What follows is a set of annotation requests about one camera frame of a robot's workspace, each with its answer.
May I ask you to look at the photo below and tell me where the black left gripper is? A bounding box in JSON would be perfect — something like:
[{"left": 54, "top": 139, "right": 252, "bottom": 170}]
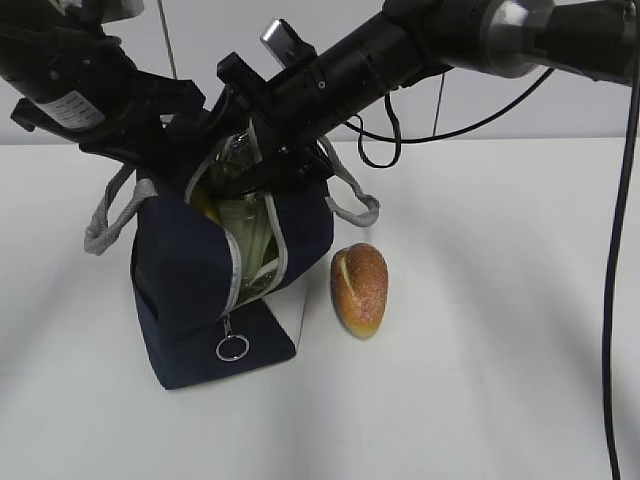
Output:
[{"left": 10, "top": 34, "right": 207, "bottom": 193}]

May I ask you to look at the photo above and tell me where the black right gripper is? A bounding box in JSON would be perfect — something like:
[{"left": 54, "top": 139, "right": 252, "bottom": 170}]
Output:
[{"left": 197, "top": 49, "right": 360, "bottom": 195}]

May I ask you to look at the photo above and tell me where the green lidded glass container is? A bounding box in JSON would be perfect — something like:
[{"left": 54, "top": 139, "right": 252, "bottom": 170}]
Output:
[{"left": 215, "top": 194, "right": 278, "bottom": 280}]

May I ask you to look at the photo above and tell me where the yellow banana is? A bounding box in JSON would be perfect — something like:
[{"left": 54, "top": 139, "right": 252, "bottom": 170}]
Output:
[{"left": 189, "top": 186, "right": 222, "bottom": 226}]

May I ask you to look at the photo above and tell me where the navy blue lunch bag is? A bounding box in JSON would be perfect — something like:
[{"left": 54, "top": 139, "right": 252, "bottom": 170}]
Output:
[{"left": 84, "top": 138, "right": 380, "bottom": 390}]

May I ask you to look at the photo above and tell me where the brown bread roll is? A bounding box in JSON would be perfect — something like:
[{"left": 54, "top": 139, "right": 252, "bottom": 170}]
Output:
[{"left": 330, "top": 243, "right": 389, "bottom": 340}]

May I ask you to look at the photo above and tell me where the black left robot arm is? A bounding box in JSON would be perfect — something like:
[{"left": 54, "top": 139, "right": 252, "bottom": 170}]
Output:
[{"left": 1, "top": 1, "right": 204, "bottom": 165}]

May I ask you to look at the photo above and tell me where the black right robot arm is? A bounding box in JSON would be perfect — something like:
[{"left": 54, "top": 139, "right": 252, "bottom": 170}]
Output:
[{"left": 137, "top": 1, "right": 639, "bottom": 198}]

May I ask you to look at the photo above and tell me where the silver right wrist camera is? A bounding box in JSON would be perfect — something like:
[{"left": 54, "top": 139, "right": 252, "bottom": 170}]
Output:
[{"left": 260, "top": 18, "right": 317, "bottom": 69}]

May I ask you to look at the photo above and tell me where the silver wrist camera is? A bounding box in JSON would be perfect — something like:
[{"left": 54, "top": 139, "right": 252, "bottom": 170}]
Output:
[
  {"left": 260, "top": 18, "right": 317, "bottom": 69},
  {"left": 56, "top": 0, "right": 144, "bottom": 24}
]

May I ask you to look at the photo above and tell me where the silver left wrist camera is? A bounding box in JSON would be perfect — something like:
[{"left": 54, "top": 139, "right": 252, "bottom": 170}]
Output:
[{"left": 56, "top": 0, "right": 144, "bottom": 24}]

